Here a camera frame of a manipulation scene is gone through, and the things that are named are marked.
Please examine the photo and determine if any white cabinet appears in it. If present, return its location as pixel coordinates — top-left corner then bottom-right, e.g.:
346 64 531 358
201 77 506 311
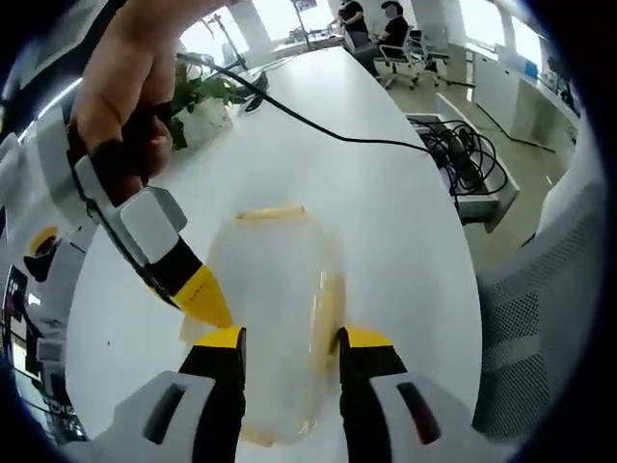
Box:
473 46 581 147

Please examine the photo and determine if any person's right hand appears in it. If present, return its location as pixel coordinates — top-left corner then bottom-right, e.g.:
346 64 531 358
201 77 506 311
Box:
74 38 178 195

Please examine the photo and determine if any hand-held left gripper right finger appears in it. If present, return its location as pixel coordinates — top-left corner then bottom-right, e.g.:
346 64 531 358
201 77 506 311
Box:
335 326 477 463

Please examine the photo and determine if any black curved device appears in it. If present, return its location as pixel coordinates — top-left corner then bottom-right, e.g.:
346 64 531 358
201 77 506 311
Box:
244 70 270 113

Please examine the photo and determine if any grey mesh chair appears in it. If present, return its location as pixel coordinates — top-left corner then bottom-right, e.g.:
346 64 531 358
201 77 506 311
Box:
470 158 609 446

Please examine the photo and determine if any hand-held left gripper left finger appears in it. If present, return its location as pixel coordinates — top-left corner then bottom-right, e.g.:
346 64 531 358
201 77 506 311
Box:
94 325 249 463

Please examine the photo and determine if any white tray with black cables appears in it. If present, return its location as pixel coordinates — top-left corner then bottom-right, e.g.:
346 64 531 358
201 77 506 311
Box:
403 111 523 235

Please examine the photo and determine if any white office chair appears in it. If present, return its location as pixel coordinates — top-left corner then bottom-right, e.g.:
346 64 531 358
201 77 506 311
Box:
374 26 438 92

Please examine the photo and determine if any green potted plant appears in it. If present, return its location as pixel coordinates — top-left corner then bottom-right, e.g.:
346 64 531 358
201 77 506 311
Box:
167 61 243 151

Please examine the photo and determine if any black cable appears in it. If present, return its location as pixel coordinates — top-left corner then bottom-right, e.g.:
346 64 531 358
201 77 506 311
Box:
174 51 438 154

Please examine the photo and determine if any clear container with yellow buckles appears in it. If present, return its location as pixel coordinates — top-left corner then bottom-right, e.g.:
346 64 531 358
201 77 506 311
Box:
179 202 349 446

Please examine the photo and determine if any black tripod stand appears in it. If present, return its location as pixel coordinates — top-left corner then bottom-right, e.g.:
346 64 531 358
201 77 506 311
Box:
201 12 251 72

